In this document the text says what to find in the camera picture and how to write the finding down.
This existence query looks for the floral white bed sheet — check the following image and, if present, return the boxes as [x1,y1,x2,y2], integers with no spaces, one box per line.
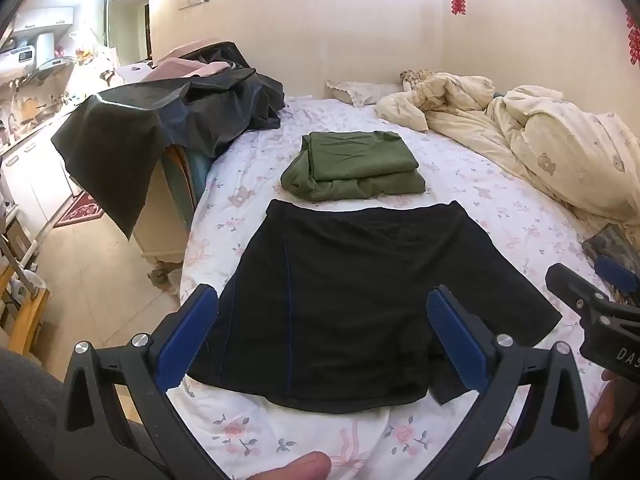
[179,95,640,480]

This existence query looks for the pink cloth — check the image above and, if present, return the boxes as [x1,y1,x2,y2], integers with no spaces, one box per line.
[150,55,231,81]

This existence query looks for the person's right hand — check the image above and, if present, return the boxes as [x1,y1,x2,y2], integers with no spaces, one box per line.
[589,385,632,461]

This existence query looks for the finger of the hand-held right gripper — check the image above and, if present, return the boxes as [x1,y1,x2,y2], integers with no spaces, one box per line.
[545,263,603,322]
[595,254,640,306]

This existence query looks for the cream duvet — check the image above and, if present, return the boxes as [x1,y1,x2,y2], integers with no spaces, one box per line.
[375,71,640,226]

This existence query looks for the black shorts pants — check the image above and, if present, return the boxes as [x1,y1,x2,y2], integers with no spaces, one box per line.
[189,200,563,415]

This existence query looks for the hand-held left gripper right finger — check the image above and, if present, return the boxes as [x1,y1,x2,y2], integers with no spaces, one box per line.
[425,284,608,480]

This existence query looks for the large black cloth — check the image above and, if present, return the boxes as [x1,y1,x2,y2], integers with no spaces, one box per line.
[50,42,287,241]

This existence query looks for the brown patterned cloth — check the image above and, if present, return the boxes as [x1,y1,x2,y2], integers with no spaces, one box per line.
[400,69,442,91]

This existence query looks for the camouflage cloth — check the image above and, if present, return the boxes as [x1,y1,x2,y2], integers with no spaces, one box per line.
[582,224,640,306]

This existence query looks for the wooden stool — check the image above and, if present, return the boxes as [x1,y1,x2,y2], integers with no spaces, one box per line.
[0,260,51,357]

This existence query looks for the red patterned rug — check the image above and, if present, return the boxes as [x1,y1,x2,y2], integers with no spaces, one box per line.
[54,191,106,228]

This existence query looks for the person's left hand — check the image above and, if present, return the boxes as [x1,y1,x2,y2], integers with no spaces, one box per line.
[248,451,332,480]

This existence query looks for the folded green pants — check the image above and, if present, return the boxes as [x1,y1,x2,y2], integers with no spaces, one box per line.
[280,130,426,204]

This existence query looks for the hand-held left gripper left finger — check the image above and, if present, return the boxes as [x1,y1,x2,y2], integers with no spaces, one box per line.
[55,283,236,480]

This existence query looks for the white kitchen cabinets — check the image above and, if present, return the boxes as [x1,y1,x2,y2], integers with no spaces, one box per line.
[0,110,87,241]

